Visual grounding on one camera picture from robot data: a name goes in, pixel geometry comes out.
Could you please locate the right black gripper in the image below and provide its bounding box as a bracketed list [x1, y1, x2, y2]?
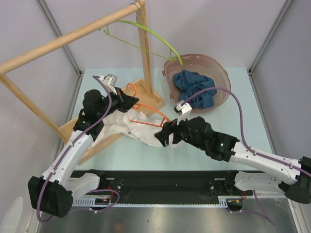
[155, 112, 207, 150]

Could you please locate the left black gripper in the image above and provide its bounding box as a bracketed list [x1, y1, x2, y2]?
[97, 87, 139, 119]

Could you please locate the orange clothes hanger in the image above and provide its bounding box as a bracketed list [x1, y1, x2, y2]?
[123, 80, 171, 128]

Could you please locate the white printed t shirt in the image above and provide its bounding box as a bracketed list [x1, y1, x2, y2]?
[91, 109, 163, 148]

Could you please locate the blue t shirt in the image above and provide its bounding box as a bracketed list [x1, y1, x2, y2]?
[173, 69, 217, 109]

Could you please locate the green clothes hanger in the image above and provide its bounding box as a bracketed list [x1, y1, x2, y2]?
[98, 2, 184, 65]

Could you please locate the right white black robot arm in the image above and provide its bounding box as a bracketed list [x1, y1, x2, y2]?
[154, 116, 311, 204]

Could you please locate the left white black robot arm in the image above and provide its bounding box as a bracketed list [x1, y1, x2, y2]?
[28, 87, 139, 218]

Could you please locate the wooden clothes rack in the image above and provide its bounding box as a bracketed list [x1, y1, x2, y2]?
[0, 0, 166, 166]

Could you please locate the pink translucent plastic basin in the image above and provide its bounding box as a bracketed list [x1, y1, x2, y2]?
[162, 54, 231, 103]

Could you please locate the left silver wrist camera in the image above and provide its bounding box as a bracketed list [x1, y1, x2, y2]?
[100, 74, 117, 95]

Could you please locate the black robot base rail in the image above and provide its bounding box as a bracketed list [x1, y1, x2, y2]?
[70, 169, 246, 207]

